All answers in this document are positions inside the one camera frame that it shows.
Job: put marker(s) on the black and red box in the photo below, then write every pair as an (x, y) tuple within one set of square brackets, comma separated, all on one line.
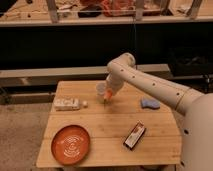
[(134, 136)]

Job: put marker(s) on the blue sponge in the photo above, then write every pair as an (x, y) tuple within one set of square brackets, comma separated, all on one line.
[(149, 103)]

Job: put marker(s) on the grey metal bench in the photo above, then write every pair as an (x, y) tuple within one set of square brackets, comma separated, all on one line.
[(27, 86)]

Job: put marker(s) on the white ceramic cup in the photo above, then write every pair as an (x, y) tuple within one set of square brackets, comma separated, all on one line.
[(100, 89)]

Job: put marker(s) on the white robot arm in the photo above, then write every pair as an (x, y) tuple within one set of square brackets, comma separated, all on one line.
[(197, 107)]

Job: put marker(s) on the orange plate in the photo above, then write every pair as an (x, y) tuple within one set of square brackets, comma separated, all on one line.
[(70, 145)]

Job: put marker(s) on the white plastic bottle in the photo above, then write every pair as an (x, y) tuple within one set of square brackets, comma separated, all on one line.
[(69, 104)]

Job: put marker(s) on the wooden folding table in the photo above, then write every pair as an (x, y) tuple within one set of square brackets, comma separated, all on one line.
[(109, 127)]

